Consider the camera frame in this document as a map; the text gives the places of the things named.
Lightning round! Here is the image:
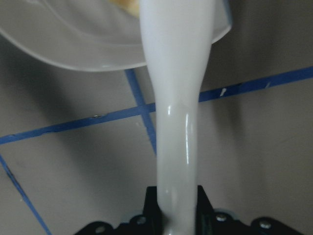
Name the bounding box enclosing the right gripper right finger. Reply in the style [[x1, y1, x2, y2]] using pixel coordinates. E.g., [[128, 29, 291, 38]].
[[195, 185, 214, 235]]

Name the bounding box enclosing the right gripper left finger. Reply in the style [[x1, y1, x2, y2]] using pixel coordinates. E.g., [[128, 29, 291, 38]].
[[143, 186, 167, 235]]

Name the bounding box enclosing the beige hand brush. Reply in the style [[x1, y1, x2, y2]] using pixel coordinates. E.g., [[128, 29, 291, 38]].
[[140, 0, 216, 235]]

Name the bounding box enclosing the beige plastic dustpan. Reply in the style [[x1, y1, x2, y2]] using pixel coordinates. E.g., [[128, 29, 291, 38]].
[[0, 0, 232, 72]]

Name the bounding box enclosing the golden croissant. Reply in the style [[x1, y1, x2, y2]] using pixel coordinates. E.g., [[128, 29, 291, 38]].
[[109, 0, 140, 18]]

